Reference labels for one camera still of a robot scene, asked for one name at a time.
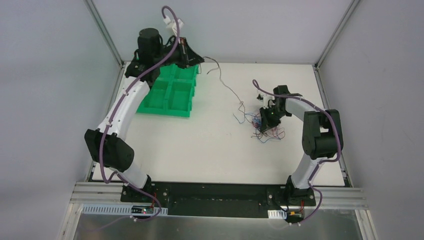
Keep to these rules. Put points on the left controller board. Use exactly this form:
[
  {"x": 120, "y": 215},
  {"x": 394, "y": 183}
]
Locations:
[{"x": 139, "y": 210}]

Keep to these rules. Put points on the right controller board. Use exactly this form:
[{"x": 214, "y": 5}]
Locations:
[{"x": 295, "y": 216}]

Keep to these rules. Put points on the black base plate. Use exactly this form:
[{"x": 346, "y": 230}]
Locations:
[{"x": 214, "y": 208}]

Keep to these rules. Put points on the aluminium frame rail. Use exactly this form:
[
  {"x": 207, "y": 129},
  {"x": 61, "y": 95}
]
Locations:
[{"x": 346, "y": 198}]

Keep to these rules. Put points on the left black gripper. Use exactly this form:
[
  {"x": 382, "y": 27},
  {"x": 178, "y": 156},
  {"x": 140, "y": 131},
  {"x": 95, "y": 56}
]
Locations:
[{"x": 185, "y": 52}]

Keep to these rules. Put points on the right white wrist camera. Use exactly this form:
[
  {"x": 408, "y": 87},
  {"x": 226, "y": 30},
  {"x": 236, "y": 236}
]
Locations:
[{"x": 266, "y": 99}]

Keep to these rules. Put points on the right white slotted duct piece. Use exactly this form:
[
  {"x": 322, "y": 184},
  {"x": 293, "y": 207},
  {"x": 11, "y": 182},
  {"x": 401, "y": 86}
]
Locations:
[{"x": 277, "y": 214}]

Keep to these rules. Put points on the white slotted cable duct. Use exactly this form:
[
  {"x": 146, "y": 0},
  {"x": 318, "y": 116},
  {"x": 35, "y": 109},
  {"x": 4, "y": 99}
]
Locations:
[{"x": 118, "y": 209}]

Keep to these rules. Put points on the green compartment tray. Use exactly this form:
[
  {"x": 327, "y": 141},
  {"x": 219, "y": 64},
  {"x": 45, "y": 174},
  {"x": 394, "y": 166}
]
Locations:
[{"x": 172, "y": 93}]

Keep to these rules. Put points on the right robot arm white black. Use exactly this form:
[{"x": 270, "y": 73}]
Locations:
[{"x": 321, "y": 140}]

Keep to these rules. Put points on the controller board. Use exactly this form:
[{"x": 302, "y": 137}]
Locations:
[
  {"x": 139, "y": 210},
  {"x": 295, "y": 216}
]

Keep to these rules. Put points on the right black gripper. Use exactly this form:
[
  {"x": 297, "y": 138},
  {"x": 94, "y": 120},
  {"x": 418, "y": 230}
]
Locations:
[{"x": 268, "y": 117}]

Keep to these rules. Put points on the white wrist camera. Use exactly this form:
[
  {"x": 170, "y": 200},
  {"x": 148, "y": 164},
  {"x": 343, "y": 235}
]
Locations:
[
  {"x": 266, "y": 99},
  {"x": 171, "y": 25}
]

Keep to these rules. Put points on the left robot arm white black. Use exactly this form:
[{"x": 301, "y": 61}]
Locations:
[{"x": 106, "y": 144}]

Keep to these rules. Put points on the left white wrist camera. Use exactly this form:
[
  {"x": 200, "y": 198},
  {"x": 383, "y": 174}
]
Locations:
[{"x": 171, "y": 25}]

